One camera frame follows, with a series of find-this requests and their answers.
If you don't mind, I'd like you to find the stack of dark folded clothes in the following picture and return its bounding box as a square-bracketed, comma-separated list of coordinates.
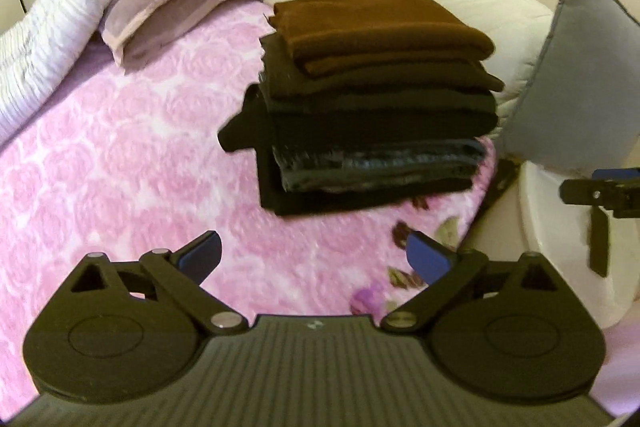
[218, 34, 504, 216]

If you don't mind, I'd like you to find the pink floral bed blanket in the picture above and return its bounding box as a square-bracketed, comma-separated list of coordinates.
[1, 0, 496, 417]

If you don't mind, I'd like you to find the grey cushion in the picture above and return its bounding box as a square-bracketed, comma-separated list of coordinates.
[497, 0, 639, 176]

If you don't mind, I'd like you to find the brown knit sweater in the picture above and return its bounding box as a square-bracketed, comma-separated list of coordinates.
[269, 0, 495, 77]

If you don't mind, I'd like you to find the white bedside table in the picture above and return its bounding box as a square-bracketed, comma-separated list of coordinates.
[463, 161, 639, 329]

